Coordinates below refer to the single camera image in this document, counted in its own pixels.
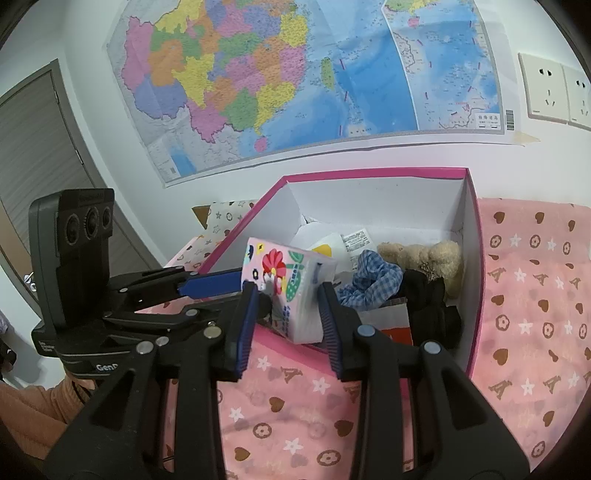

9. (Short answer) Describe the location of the pink cardboard box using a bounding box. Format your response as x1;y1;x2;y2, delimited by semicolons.
198;167;485;384

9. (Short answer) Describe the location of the floral tissue packet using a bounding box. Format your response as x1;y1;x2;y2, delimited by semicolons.
240;237;340;346

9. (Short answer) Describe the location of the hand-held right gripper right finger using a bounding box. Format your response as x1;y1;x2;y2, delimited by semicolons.
318;281;532;480

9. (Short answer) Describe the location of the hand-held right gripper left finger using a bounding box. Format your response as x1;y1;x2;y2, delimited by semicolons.
44;279;262;480

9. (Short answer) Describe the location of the beige teddy bear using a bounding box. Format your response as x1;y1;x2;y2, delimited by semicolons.
376;240;464;298

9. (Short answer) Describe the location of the pink printed blanket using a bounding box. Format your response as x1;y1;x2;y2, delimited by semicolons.
136;196;591;480

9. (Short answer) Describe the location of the blue striped scrunchie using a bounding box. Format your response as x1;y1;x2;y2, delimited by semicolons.
336;249;403;309

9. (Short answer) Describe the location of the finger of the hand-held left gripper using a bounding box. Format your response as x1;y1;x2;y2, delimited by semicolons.
104;292;274;341
108;267;244;302

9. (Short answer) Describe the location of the white packet yellow print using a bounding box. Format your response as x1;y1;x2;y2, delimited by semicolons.
291;220;354;278

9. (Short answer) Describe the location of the grey door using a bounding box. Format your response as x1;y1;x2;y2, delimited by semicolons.
0;60;176;384

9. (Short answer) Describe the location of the black cloth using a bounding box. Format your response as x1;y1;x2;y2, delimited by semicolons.
397;270;462;352

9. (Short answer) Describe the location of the colourful wall map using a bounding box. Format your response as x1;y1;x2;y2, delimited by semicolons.
105;0;515;188

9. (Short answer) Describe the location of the person's left forearm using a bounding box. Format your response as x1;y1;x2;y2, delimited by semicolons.
0;374;100;462

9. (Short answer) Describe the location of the white wall socket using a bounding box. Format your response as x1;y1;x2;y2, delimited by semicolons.
561;65;591;130
518;52;571;123

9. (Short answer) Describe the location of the white printed pillow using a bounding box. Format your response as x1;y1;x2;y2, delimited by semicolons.
203;199;259;252

